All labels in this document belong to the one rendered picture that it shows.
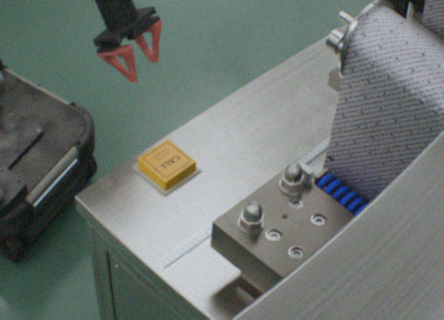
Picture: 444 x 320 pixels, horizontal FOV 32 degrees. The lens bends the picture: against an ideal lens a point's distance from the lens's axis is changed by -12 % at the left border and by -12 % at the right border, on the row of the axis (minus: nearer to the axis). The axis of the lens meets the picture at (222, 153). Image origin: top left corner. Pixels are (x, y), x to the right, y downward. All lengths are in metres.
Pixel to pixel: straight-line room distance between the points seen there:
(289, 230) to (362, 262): 0.81
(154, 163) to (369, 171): 0.38
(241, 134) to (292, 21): 1.80
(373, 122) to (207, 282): 0.36
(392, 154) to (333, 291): 0.80
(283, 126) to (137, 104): 1.37
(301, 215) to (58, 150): 1.26
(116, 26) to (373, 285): 1.00
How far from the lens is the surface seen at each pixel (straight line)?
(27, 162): 2.34
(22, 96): 2.55
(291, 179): 1.21
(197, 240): 1.32
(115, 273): 1.43
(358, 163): 1.21
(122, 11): 1.31
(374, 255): 0.38
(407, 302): 0.37
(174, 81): 2.91
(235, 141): 1.47
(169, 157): 1.40
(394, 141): 1.14
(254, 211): 1.15
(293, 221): 1.20
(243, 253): 1.17
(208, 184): 1.40
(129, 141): 2.71
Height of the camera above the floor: 1.95
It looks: 47 degrees down
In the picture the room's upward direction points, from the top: 6 degrees clockwise
